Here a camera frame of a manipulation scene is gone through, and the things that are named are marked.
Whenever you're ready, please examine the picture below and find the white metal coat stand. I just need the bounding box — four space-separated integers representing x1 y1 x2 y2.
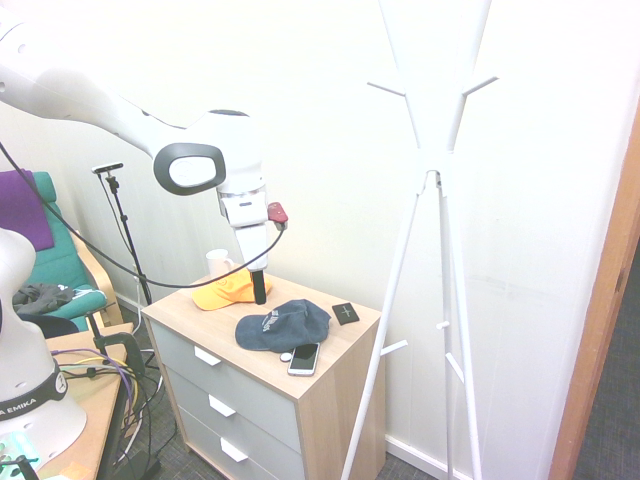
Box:
339 0 500 480

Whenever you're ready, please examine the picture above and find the grey drawer front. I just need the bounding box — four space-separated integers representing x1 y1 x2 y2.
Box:
177 405 306 480
163 364 304 480
148 319 302 455

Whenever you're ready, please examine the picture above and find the black square pad with cross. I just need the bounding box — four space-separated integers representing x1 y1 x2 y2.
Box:
331 302 361 327

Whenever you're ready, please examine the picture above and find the green wooden armchair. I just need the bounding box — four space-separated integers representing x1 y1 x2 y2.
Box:
0 171 124 334

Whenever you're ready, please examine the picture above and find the purple cloth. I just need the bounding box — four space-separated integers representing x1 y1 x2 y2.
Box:
0 168 55 251

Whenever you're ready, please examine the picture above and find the green patterned object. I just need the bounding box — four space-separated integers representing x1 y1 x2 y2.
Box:
0 430 42 480

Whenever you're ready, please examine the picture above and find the black camera tripod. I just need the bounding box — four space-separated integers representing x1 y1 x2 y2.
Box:
102 172 154 307

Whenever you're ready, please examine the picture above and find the orange baseball cap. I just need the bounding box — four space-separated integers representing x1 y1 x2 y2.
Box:
191 269 274 312

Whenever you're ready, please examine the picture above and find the white drawer handle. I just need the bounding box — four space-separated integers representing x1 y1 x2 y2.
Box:
207 394 237 418
219 438 250 464
193 345 222 368

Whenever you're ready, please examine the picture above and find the dark blue cushion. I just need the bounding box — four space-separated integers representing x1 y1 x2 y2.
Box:
19 313 81 339

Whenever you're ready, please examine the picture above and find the purple cable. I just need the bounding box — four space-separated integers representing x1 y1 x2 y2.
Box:
54 360 145 419

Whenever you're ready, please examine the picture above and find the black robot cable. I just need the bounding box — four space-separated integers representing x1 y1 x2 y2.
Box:
0 141 291 289

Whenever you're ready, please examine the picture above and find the wooden drawer cabinet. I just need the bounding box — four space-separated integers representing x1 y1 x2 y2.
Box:
141 272 387 480

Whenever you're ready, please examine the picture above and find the white smartphone black screen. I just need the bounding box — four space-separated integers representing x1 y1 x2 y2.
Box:
287 341 322 377

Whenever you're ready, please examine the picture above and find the brown wooden door frame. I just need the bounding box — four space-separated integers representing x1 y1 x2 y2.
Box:
547 94 640 480

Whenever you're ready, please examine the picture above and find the dark blue baseball cap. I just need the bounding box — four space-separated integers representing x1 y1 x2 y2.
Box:
234 298 333 354

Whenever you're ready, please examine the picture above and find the black cable bundle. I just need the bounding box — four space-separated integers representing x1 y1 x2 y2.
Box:
117 349 182 464

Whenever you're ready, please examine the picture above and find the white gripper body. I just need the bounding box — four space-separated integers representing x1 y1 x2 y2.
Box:
221 194 272 274

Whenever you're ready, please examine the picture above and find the black metal table leg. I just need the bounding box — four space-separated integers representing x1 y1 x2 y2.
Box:
97 372 162 480

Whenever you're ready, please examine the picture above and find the white baseboard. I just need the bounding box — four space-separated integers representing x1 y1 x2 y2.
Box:
384 433 452 474

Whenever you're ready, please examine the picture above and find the black screw clamp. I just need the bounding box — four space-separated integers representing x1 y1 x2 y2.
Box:
85 312 147 382

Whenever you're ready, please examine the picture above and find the yellow cable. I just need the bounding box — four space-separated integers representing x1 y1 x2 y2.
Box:
52 353 142 419

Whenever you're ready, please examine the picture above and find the white ceramic mug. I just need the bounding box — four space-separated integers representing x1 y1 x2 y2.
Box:
205 248 236 281

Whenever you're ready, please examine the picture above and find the dark grey garment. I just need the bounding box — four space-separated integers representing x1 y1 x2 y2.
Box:
12 282 76 314

